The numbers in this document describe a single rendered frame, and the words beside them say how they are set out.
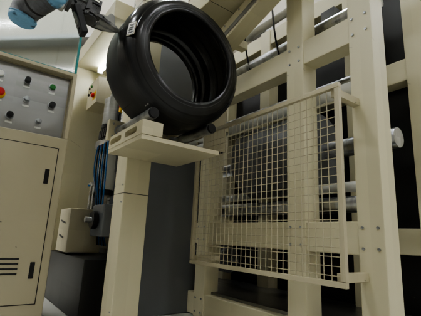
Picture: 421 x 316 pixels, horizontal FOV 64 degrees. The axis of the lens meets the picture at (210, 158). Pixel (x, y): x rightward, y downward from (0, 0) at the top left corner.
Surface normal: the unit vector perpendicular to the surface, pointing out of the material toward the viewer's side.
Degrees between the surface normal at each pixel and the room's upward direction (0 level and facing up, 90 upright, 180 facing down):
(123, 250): 90
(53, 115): 90
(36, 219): 90
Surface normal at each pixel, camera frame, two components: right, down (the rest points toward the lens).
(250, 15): 0.14, 0.88
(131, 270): 0.59, -0.15
